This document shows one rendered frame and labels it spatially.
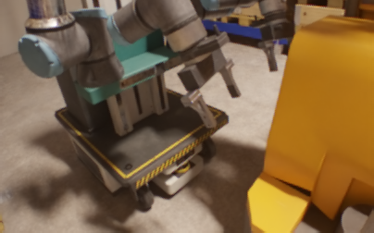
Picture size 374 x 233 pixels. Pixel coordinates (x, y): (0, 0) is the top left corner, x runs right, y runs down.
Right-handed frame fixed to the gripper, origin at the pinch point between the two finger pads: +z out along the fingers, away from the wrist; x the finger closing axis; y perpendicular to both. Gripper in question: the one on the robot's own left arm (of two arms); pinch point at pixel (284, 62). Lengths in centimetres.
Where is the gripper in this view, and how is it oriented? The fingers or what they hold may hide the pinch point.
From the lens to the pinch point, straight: 92.5
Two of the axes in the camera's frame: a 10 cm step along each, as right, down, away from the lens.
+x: 8.2, -2.6, 5.1
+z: 2.3, 9.6, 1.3
